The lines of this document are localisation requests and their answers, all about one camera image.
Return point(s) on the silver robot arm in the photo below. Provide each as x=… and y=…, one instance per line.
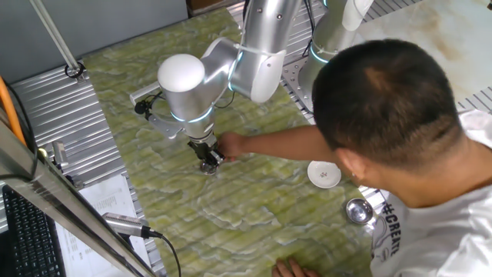
x=192, y=96

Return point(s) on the small grey device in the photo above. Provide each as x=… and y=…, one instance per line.
x=59, y=154

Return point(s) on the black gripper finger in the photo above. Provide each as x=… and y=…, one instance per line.
x=205, y=164
x=214, y=163

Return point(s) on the black round knob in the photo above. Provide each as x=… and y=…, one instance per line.
x=140, y=107

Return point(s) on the round steel bowl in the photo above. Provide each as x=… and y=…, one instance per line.
x=359, y=211

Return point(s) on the metal pole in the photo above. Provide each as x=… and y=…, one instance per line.
x=54, y=38

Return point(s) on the person's left hand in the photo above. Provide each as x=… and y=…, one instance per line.
x=294, y=270

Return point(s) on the white ceramic saucer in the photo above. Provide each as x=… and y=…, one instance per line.
x=324, y=176

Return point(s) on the printed list paper sheet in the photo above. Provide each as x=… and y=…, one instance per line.
x=111, y=196

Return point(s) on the white marble board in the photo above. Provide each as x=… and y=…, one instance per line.
x=442, y=31

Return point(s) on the person's right hand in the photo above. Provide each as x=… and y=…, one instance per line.
x=230, y=145

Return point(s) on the person's head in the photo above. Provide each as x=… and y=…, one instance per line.
x=384, y=104

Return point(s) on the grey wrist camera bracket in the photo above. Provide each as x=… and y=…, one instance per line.
x=165, y=125

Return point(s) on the white printed t-shirt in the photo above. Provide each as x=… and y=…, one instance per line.
x=442, y=238

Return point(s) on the black keyboard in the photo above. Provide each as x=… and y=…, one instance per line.
x=30, y=238

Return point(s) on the steel frame beam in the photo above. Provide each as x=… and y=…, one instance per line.
x=57, y=200

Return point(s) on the person's right forearm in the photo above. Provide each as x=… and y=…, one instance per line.
x=288, y=142

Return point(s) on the green marble pattern mat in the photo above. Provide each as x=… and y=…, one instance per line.
x=230, y=200

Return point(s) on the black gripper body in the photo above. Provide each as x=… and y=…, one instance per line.
x=205, y=150

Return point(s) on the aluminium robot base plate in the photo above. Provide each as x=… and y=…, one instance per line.
x=296, y=81

